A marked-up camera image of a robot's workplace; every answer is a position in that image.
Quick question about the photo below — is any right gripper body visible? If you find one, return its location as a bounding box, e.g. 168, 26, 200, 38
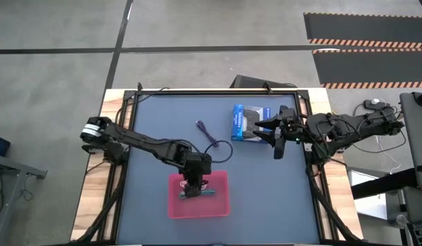
277, 105, 306, 145

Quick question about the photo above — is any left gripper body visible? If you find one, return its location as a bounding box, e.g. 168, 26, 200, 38
181, 152, 214, 187

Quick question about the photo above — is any teal pen-like item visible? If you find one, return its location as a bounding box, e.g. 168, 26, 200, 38
178, 189, 217, 200

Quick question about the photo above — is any pink translucent plastic bin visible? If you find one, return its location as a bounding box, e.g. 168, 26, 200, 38
167, 169, 231, 220

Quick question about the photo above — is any blue game controller box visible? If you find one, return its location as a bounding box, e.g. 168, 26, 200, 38
230, 103, 272, 144

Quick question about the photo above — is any black flat device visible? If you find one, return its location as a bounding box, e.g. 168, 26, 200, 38
229, 74, 298, 91

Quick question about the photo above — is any black orange-striped floor mat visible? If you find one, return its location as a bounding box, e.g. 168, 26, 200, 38
303, 12, 422, 49
311, 48, 422, 90

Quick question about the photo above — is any white box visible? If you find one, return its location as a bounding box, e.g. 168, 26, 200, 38
346, 169, 392, 221

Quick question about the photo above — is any black desk crossbar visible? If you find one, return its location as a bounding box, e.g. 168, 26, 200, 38
350, 167, 419, 201

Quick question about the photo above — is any grey side desk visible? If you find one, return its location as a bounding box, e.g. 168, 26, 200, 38
398, 89, 422, 193

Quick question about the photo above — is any grey metal desk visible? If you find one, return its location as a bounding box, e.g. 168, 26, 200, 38
0, 152, 48, 246

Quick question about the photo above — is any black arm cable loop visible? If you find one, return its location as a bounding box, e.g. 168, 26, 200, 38
203, 139, 234, 165

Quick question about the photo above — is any purple braided USB-C cable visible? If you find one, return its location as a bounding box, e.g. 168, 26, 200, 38
195, 120, 220, 148

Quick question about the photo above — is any black aluminium rig frame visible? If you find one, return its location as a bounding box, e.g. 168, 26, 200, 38
69, 81, 366, 246

